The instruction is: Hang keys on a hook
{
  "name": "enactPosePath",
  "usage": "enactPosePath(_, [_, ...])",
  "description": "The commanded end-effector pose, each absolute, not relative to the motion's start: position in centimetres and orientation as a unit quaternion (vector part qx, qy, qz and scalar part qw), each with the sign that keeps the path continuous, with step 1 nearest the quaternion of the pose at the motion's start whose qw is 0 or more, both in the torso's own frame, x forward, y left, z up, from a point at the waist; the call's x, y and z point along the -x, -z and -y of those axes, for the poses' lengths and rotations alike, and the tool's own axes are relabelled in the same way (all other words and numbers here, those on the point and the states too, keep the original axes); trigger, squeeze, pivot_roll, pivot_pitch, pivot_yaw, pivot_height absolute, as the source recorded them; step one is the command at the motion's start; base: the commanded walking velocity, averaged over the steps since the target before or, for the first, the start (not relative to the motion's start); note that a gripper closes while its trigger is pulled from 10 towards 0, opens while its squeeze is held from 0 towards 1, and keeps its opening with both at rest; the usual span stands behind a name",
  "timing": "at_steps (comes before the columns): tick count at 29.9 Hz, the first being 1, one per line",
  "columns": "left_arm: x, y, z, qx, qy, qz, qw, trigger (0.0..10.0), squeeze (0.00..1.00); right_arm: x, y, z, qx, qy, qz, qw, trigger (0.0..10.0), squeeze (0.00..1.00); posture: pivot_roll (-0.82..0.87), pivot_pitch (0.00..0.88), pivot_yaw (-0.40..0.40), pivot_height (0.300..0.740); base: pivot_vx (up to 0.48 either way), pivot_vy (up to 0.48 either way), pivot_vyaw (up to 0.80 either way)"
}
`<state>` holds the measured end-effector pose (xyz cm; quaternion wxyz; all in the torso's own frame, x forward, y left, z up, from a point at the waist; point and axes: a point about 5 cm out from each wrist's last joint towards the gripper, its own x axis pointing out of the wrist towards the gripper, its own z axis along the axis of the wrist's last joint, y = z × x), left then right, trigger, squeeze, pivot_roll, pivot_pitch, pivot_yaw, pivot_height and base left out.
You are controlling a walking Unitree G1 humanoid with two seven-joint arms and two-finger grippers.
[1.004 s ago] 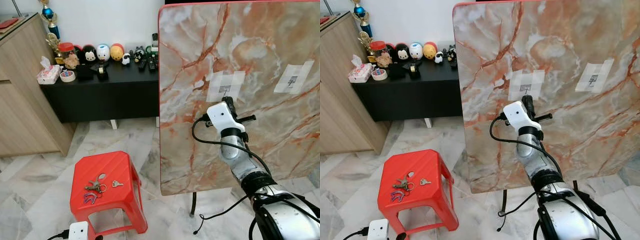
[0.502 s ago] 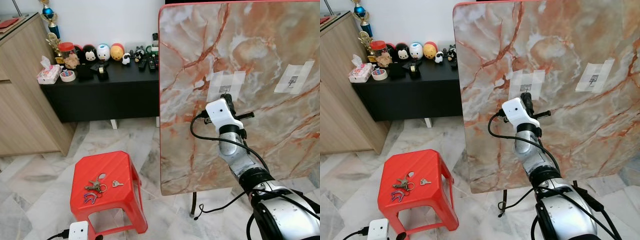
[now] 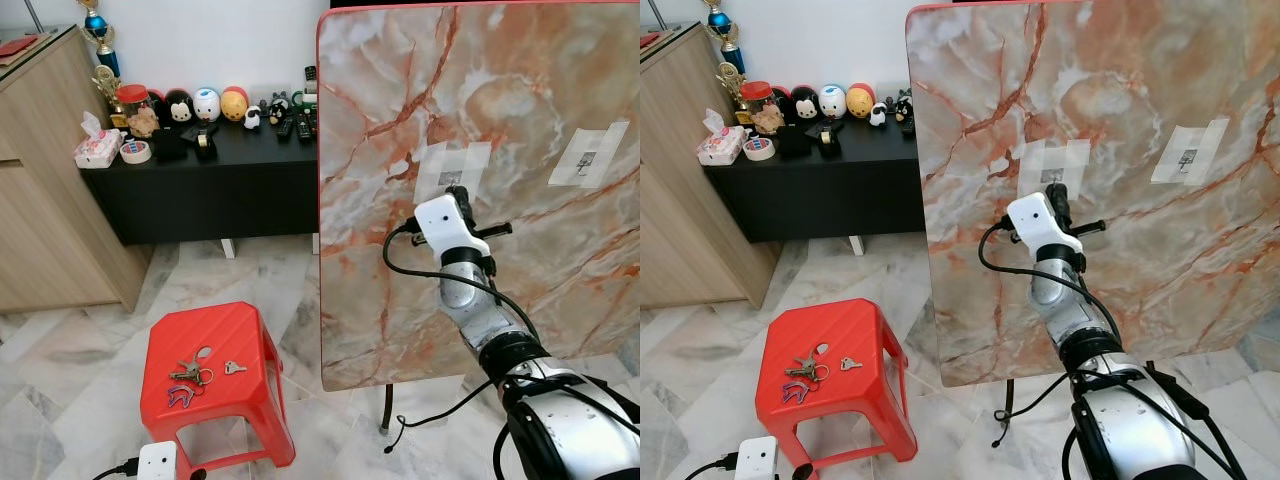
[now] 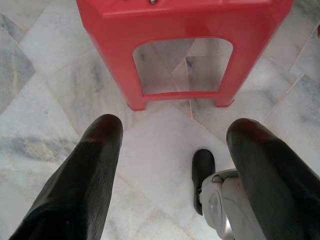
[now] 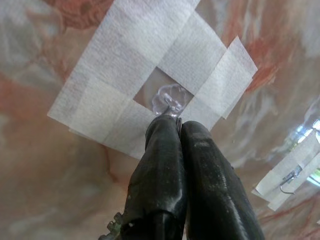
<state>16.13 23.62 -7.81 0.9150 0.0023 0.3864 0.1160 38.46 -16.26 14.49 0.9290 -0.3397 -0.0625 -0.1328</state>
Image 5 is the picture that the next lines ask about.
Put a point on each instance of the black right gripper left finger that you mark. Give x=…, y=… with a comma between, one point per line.
x=160, y=180

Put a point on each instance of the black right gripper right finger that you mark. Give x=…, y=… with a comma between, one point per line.
x=215, y=190

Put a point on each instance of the clear plastic wall hook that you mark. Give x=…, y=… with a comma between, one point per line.
x=166, y=100

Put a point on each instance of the white paper tape strip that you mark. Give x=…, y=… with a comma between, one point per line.
x=105, y=117
x=117, y=50
x=282, y=180
x=225, y=82
x=195, y=50

